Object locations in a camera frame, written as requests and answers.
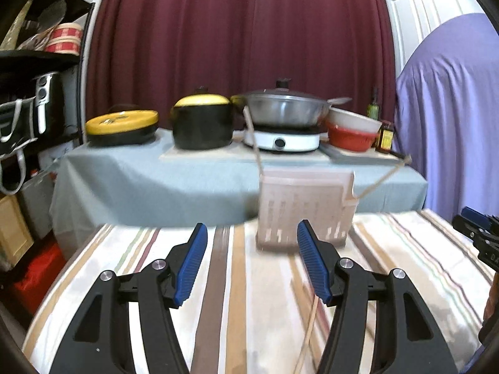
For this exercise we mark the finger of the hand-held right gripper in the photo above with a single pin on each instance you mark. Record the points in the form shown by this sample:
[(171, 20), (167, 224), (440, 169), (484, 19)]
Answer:
[(471, 232), (475, 216)]

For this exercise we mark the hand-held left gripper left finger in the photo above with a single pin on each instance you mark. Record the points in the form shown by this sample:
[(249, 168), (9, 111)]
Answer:
[(191, 265)]

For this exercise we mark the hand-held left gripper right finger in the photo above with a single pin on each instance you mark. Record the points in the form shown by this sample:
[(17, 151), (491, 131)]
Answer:
[(312, 261)]

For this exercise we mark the beige perforated utensil holder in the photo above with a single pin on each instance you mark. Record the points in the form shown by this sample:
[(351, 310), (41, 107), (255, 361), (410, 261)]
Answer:
[(296, 202)]

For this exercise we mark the striped tablecloth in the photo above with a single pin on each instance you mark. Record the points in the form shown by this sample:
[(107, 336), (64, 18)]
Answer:
[(241, 311)]

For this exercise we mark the purple cloth cover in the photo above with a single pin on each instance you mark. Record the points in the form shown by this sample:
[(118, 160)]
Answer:
[(448, 124)]

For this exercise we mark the white board under cookware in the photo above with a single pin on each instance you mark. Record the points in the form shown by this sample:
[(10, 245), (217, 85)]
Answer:
[(210, 155)]

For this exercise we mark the sauce jar yellow label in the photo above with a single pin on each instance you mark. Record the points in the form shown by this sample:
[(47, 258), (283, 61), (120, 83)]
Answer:
[(385, 136)]

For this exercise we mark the white induction cooker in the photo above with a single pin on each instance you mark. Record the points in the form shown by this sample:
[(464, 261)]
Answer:
[(280, 140)]

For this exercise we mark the red bowl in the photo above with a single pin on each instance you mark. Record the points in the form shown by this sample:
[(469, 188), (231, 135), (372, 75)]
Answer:
[(351, 140)]

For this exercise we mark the tall black pot yellow lid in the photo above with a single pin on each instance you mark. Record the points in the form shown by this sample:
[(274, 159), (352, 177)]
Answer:
[(202, 124)]

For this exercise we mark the white bowl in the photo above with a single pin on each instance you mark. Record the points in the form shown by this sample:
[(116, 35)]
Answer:
[(353, 119)]

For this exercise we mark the green oil bottle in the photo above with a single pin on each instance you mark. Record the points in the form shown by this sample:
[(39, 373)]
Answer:
[(373, 107)]

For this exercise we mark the red box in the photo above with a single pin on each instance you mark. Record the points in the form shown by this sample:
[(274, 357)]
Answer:
[(37, 276)]

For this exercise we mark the steel wok with lid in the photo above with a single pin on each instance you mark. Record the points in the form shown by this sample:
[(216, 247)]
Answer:
[(284, 109)]

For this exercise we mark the flat black pot yellow lid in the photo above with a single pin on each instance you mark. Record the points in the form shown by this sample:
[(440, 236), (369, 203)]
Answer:
[(121, 124)]

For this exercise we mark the grey storage box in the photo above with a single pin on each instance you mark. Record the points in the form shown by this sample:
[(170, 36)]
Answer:
[(37, 206)]

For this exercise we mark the wooden board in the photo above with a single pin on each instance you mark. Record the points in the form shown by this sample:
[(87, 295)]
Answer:
[(13, 233)]

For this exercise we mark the black air fryer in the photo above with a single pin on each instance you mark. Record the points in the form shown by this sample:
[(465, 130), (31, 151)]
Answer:
[(46, 101)]

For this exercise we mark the white door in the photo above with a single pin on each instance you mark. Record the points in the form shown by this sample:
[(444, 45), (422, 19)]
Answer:
[(409, 7)]

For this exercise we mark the maroon curtain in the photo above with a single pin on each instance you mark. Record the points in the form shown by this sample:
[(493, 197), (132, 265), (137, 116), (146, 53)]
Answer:
[(195, 27)]

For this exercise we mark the red striped round tin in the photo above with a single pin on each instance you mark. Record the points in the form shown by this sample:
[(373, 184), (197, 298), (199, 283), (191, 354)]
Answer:
[(62, 45), (69, 31)]

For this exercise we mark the black shelf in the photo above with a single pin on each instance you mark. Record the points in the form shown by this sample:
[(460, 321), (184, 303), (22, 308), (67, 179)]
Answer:
[(39, 59)]

